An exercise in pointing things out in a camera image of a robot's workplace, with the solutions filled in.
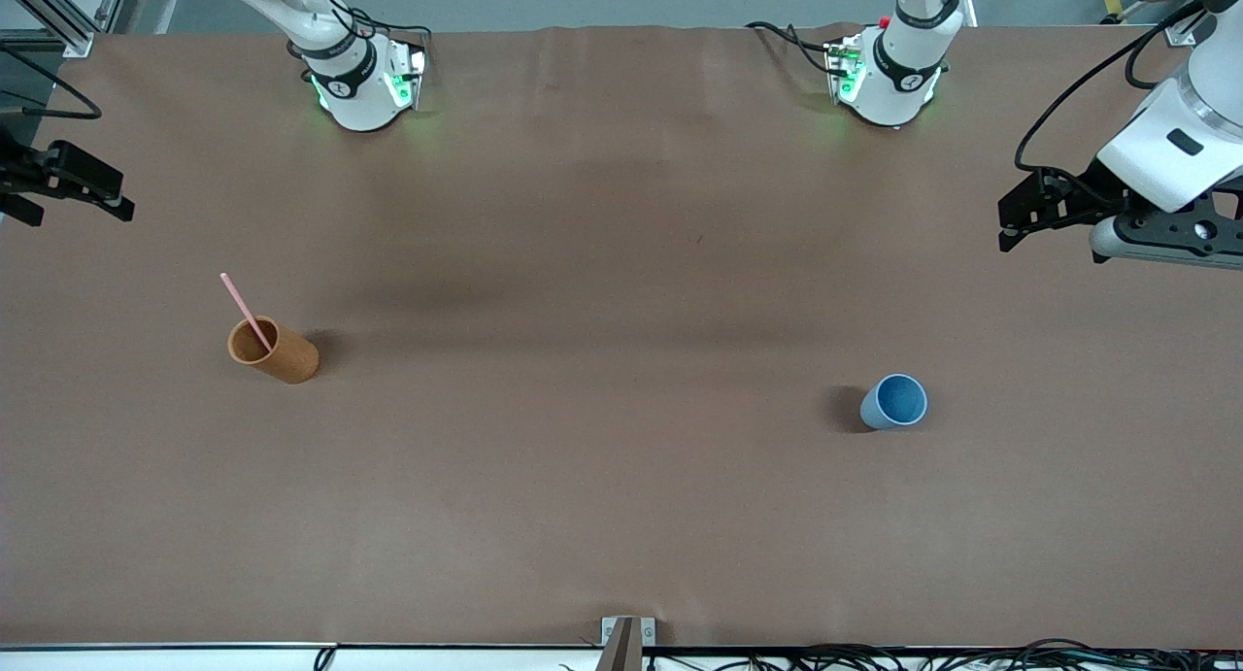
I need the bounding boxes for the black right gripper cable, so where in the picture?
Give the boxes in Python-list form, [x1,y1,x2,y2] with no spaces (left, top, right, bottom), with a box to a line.
[0,44,104,121]

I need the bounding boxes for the black left arm base cable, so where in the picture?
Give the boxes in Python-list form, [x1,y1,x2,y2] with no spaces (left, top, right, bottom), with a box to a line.
[745,20,838,76]

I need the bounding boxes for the metal table edge bracket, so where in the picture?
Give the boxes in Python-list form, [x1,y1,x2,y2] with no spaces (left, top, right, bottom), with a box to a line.
[594,617,657,671]

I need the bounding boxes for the pink chopstick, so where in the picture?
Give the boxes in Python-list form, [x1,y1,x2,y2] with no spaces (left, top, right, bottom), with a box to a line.
[219,272,274,353]

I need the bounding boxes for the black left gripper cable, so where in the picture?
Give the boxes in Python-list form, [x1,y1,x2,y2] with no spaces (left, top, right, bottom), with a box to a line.
[1014,0,1207,202]

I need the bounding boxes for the blue cup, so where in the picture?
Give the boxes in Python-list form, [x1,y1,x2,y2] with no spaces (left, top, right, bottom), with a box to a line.
[859,373,929,431]

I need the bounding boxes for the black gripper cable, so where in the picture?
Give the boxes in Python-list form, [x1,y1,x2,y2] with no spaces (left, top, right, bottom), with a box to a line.
[1014,0,1207,202]
[0,44,104,121]

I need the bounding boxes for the aluminium frame profile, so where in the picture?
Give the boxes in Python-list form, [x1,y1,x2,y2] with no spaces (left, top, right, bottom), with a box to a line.
[0,0,129,59]

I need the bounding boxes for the orange cup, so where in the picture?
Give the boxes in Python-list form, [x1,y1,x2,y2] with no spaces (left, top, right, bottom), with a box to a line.
[226,315,320,386]

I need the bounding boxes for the black cable bundle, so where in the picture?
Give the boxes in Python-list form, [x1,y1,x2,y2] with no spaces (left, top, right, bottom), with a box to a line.
[645,638,1243,671]

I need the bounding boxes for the brown table cover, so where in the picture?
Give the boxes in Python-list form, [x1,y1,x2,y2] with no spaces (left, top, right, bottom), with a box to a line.
[0,22,1243,650]

